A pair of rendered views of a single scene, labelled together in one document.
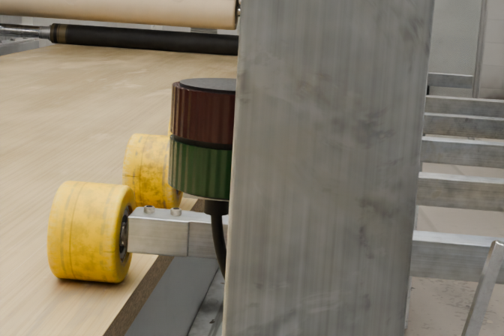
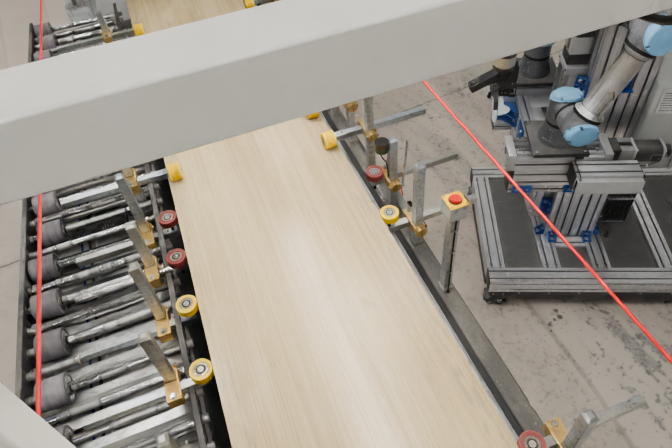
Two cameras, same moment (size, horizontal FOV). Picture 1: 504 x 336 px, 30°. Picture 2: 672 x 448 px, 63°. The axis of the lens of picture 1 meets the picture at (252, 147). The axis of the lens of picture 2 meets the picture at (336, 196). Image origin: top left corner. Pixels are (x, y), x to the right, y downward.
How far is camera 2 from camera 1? 2.00 m
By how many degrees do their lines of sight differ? 40
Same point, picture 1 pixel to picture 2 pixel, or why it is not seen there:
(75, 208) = (329, 139)
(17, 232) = (301, 138)
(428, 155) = not seen: hidden behind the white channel
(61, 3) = not seen: outside the picture
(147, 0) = not seen: outside the picture
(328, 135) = (421, 175)
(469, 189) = not seen: hidden behind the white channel
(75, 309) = (336, 155)
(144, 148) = not seen: hidden behind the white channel
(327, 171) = (421, 176)
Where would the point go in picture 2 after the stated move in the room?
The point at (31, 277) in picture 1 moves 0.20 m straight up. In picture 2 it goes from (320, 150) to (316, 116)
